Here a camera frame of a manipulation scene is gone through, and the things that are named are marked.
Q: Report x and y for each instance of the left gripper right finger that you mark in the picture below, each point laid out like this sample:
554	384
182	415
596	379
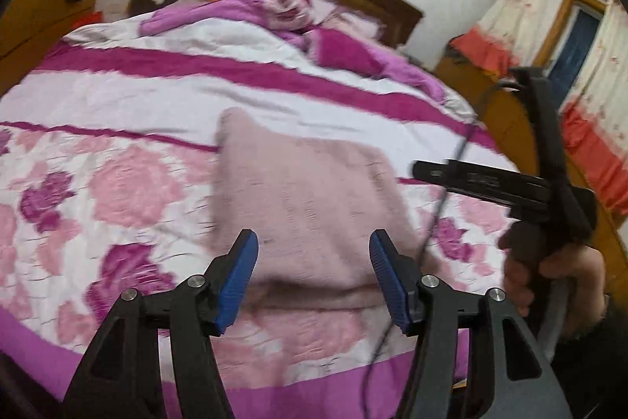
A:
474	357

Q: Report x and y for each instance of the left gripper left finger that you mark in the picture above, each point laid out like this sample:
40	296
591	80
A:
119	374

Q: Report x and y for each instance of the pink knitted sweater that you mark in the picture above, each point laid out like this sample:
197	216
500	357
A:
313	204

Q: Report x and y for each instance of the person's right hand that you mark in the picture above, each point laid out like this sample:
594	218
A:
581	264

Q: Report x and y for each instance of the white red floral curtain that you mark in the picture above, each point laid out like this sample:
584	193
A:
581	45

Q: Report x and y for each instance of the floral pink white duvet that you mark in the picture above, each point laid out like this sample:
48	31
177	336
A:
108	154

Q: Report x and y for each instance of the crumpled purple blanket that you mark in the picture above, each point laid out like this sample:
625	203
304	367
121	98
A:
324	35

